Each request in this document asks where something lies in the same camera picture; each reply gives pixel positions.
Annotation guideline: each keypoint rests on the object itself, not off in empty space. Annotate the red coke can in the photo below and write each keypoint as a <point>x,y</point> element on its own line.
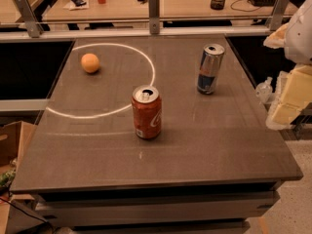
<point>147,111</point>

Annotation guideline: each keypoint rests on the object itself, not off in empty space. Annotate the black mesh pen cup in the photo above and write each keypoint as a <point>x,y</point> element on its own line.
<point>217,4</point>

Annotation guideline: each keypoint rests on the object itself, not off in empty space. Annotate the wooden background desk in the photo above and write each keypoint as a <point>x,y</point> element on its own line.
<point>169,10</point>

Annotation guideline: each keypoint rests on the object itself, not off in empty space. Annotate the grey drawer cabinet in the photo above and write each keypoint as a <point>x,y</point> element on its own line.
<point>159,206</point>

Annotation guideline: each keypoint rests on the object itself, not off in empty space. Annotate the cardboard box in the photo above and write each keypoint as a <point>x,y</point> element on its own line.
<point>14,140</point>

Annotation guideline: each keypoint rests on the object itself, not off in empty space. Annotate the left metal bracket post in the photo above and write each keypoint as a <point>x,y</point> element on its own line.
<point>33,27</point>

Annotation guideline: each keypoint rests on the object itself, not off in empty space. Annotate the metal bracket post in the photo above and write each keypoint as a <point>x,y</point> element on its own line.
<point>33,27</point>
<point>154,16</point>
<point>274,21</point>

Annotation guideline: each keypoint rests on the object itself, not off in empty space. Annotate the blue silver energy drink can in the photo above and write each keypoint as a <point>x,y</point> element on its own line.
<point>210,64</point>

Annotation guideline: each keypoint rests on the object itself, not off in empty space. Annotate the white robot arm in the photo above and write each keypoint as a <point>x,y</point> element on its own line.
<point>298,39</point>

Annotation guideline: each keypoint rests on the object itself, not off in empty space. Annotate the middle metal bracket post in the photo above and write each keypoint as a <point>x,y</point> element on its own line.
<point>154,16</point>

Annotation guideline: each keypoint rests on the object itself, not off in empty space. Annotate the right metal bracket post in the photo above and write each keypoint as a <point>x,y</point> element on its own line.
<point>274,21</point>

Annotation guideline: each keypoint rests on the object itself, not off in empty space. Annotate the orange fruit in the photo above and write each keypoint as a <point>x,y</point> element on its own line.
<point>90,63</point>

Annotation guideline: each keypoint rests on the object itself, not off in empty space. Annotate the clear sanitizer bottle left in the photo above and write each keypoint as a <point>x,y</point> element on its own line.
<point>264,90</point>

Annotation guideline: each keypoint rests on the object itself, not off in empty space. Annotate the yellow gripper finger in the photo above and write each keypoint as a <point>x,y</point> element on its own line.
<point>276,39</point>
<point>293,94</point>

